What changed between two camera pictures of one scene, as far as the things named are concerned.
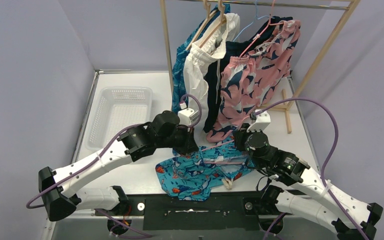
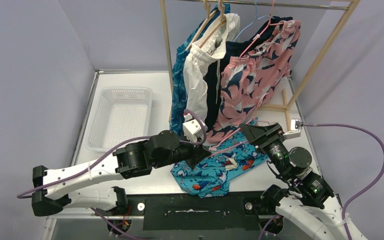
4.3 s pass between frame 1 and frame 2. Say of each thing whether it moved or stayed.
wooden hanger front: stayed
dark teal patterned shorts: stayed
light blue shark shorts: moved
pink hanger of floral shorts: stayed
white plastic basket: stayed
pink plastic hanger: moved
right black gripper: moved
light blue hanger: stayed
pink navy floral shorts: stayed
